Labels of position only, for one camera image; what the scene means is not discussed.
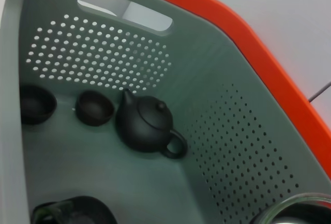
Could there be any glass teacup black sleeve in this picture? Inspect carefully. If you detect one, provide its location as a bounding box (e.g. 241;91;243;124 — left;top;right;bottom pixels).
31;195;118;224
248;192;331;224

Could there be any small dark clay teacup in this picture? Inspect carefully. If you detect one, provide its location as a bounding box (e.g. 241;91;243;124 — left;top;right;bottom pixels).
74;90;115;126
19;84;57;125

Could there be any grey perforated storage bin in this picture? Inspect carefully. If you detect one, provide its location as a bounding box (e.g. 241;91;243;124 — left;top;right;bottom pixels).
0;0;331;224

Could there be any dark clay teapot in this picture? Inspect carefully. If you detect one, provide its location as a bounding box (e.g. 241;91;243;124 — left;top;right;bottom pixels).
115;88;188;160

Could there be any orange bin handle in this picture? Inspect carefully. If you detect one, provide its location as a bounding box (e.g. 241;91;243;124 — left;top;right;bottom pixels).
142;0;331;181

